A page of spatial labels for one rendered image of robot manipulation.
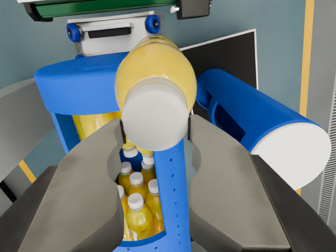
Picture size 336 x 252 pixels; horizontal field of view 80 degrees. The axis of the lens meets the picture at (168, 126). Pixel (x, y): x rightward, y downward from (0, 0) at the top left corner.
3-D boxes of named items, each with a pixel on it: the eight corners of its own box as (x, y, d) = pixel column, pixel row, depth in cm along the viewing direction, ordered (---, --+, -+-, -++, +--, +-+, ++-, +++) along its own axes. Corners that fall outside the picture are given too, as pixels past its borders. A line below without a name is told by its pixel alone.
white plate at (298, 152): (304, 105, 57) (301, 103, 58) (230, 167, 65) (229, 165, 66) (346, 156, 67) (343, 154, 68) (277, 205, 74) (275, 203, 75)
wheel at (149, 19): (146, 35, 52) (152, 34, 51) (143, 15, 50) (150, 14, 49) (156, 33, 55) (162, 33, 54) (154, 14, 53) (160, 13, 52)
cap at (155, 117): (151, 67, 12) (150, 74, 10) (197, 106, 13) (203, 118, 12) (113, 113, 13) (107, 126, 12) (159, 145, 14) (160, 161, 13)
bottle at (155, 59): (153, 23, 27) (146, 25, 11) (190, 58, 30) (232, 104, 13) (122, 64, 29) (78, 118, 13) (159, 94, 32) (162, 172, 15)
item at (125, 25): (98, 36, 55) (85, 39, 44) (96, 27, 54) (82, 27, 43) (135, 33, 55) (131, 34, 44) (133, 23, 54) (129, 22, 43)
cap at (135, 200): (127, 201, 53) (126, 196, 52) (141, 196, 54) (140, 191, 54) (130, 212, 50) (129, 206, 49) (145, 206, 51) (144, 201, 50)
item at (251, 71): (207, 196, 211) (211, 207, 198) (175, 47, 145) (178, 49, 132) (256, 184, 209) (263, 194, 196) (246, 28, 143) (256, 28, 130)
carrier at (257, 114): (214, 59, 136) (185, 90, 144) (302, 101, 58) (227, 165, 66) (240, 86, 146) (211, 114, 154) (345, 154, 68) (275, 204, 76)
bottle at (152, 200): (169, 245, 61) (163, 200, 53) (148, 239, 63) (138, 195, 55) (176, 225, 67) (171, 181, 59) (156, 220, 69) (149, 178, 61)
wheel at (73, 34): (74, 42, 50) (82, 41, 51) (69, 22, 48) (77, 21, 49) (68, 43, 53) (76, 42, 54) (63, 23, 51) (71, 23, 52)
